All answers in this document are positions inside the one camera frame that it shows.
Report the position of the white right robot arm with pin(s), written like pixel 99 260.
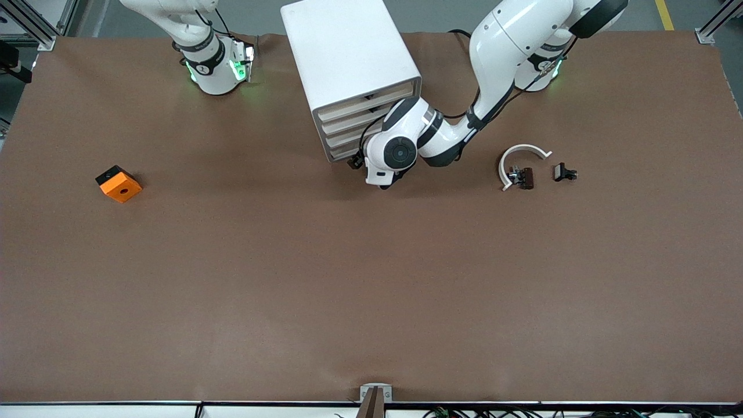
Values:
pixel 203 64

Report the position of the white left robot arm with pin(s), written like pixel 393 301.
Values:
pixel 505 46

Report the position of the orange and black button box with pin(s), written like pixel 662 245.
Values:
pixel 122 188

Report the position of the brown table mat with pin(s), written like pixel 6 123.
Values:
pixel 232 261

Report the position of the small black clip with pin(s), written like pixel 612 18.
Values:
pixel 560 172

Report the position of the silver table edge bracket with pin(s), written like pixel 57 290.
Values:
pixel 367 390

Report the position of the aluminium frame profile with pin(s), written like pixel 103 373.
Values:
pixel 705 36
pixel 43 40

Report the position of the white table edge rail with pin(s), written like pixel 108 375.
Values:
pixel 116 411

